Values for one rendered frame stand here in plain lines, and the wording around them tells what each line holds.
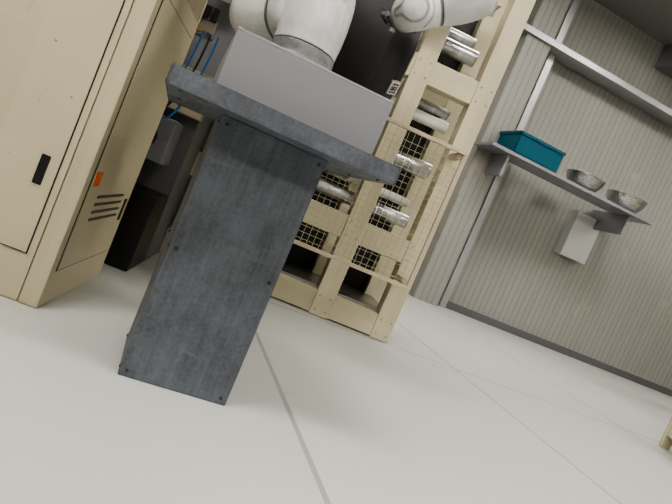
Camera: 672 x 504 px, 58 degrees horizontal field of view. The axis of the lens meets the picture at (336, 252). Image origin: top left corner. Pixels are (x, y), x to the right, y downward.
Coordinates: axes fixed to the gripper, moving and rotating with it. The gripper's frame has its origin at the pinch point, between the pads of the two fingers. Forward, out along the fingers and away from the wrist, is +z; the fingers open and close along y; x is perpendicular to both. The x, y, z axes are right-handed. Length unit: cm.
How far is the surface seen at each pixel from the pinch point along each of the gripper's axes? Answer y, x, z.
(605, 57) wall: -265, -141, 466
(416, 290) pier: -162, 162, 380
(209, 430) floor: 10, 102, -97
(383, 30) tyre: 1.9, 1.0, 11.0
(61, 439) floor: 33, 99, -119
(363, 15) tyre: 10.2, -0.6, 11.1
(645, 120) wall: -345, -103, 474
